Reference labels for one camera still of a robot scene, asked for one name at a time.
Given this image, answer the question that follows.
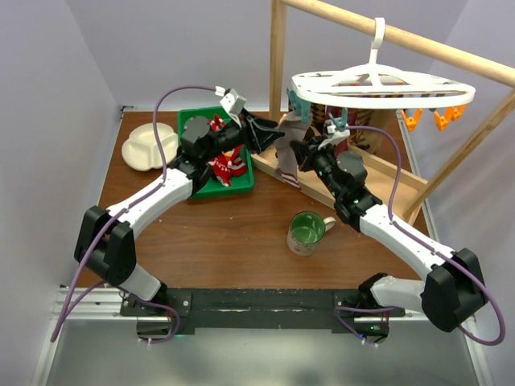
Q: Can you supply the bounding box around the aluminium frame rail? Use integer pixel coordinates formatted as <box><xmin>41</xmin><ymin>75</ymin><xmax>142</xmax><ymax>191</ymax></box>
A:
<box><xmin>31</xmin><ymin>286</ymin><xmax>180</xmax><ymax>385</ymax></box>

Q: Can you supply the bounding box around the red white patterned sock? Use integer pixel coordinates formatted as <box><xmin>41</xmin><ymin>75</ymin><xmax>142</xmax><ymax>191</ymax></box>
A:
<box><xmin>208</xmin><ymin>146</ymin><xmax>248</xmax><ymax>187</ymax></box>

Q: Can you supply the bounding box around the red white striped sock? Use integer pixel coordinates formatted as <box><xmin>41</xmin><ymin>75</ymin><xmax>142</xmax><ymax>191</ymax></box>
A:
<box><xmin>208</xmin><ymin>114</ymin><xmax>225</xmax><ymax>132</ymax></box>

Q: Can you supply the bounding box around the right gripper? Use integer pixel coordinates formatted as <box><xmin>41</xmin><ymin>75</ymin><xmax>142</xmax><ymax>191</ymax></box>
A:
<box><xmin>291</xmin><ymin>134</ymin><xmax>344</xmax><ymax>200</ymax></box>

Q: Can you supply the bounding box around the orange clothes peg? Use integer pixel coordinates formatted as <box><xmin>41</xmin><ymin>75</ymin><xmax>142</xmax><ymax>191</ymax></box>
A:
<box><xmin>401</xmin><ymin>109</ymin><xmax>422</xmax><ymax>132</ymax></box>
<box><xmin>433</xmin><ymin>107</ymin><xmax>455</xmax><ymax>131</ymax></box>
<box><xmin>451</xmin><ymin>105</ymin><xmax>467</xmax><ymax>121</ymax></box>

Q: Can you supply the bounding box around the green plastic bin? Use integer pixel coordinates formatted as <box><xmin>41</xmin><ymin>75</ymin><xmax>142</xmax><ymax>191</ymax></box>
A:
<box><xmin>177</xmin><ymin>107</ymin><xmax>254</xmax><ymax>199</ymax></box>

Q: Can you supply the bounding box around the argyle brown sock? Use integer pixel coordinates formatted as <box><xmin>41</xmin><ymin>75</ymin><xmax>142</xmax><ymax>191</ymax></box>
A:
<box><xmin>310</xmin><ymin>103</ymin><xmax>326</xmax><ymax>133</ymax></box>

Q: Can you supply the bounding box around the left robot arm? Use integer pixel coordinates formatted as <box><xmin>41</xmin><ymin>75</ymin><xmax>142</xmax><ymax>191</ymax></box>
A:
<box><xmin>74</xmin><ymin>111</ymin><xmax>284</xmax><ymax>315</ymax></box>

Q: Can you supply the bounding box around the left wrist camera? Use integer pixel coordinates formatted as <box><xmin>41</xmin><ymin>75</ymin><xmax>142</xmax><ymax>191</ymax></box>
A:
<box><xmin>220</xmin><ymin>88</ymin><xmax>246</xmax><ymax>117</ymax></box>

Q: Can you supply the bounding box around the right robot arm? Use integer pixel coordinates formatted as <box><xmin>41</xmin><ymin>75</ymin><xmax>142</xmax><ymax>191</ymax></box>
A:
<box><xmin>290</xmin><ymin>138</ymin><xmax>488</xmax><ymax>332</ymax></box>

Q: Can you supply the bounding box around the maroon sock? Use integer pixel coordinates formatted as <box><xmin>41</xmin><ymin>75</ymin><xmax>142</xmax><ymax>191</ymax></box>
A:
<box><xmin>340</xmin><ymin>108</ymin><xmax>358</xmax><ymax>126</ymax></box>

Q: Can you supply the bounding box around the green enamel mug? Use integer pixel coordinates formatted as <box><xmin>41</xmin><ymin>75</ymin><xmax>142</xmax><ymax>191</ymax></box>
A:
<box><xmin>286</xmin><ymin>211</ymin><xmax>336</xmax><ymax>257</ymax></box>

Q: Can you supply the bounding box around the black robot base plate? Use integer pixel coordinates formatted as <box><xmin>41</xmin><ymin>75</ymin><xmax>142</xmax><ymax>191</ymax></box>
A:
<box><xmin>120</xmin><ymin>288</ymin><xmax>403</xmax><ymax>338</ymax></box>

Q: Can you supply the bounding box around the wooden rack frame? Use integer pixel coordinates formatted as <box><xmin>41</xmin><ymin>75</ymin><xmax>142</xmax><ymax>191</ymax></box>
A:
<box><xmin>270</xmin><ymin>1</ymin><xmax>514</xmax><ymax>220</ymax></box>

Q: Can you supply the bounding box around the wooden rack base tray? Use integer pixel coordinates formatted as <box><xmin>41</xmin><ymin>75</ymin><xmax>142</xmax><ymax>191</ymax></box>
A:
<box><xmin>251</xmin><ymin>145</ymin><xmax>426</xmax><ymax>225</ymax></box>

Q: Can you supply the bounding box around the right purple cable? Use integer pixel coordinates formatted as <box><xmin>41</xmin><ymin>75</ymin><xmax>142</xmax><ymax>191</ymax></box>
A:
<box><xmin>336</xmin><ymin>125</ymin><xmax>506</xmax><ymax>346</ymax></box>

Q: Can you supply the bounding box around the white divided plate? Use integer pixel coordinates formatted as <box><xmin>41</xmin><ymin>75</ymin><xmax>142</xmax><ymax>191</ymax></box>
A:
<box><xmin>122</xmin><ymin>122</ymin><xmax>179</xmax><ymax>171</ymax></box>

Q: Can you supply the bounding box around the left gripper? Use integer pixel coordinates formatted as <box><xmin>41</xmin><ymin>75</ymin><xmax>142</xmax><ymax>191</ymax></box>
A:
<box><xmin>203</xmin><ymin>108</ymin><xmax>285</xmax><ymax>162</ymax></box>

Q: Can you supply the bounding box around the white round clip hanger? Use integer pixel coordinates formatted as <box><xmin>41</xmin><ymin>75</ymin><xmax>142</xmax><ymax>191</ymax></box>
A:
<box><xmin>289</xmin><ymin>18</ymin><xmax>476</xmax><ymax>109</ymax></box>

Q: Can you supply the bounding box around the purple cable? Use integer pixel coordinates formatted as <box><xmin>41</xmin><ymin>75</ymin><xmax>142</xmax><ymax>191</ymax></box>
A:
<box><xmin>50</xmin><ymin>84</ymin><xmax>225</xmax><ymax>343</ymax></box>
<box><xmin>336</xmin><ymin>125</ymin><xmax>506</xmax><ymax>346</ymax></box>

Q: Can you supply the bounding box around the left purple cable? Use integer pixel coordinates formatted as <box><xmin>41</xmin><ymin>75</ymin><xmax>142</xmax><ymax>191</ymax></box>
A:
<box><xmin>50</xmin><ymin>84</ymin><xmax>225</xmax><ymax>343</ymax></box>

